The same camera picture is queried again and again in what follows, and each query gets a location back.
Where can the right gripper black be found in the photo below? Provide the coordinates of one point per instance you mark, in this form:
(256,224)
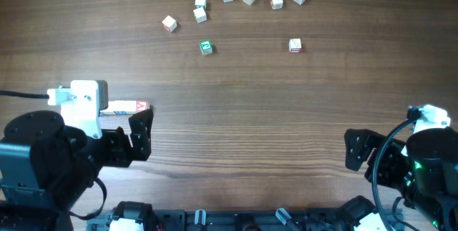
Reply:
(358,145)

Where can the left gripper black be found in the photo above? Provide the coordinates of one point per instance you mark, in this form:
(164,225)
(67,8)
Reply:
(122,154)

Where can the red letter wooden block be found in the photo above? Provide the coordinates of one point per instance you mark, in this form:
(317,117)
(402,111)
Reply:
(141,106)

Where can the wooden block blue side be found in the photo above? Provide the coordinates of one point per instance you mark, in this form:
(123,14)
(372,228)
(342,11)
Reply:
(129,107)

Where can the plain wooden block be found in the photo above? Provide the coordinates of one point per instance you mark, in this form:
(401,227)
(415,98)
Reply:
(114,108)
(200,15)

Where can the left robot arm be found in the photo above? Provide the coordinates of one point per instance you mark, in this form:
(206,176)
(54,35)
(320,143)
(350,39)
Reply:
(46,165)

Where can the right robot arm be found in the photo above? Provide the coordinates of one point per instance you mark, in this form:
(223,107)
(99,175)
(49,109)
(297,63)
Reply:
(423,169)

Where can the green letter wooden block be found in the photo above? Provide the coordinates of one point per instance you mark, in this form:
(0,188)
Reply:
(206,47)

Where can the wooden block red underside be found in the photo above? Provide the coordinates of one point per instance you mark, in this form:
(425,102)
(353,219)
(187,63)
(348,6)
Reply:
(169,23)

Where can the wooden block red base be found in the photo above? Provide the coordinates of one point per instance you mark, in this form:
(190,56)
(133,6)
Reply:
(295,46)

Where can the wooden block blue edge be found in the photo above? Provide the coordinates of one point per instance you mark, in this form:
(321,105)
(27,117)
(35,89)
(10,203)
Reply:
(200,4)

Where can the wooden block red side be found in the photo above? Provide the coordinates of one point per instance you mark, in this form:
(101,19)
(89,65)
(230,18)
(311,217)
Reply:
(276,4)

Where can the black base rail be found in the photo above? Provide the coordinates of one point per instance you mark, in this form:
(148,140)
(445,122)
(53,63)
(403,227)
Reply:
(309,219)

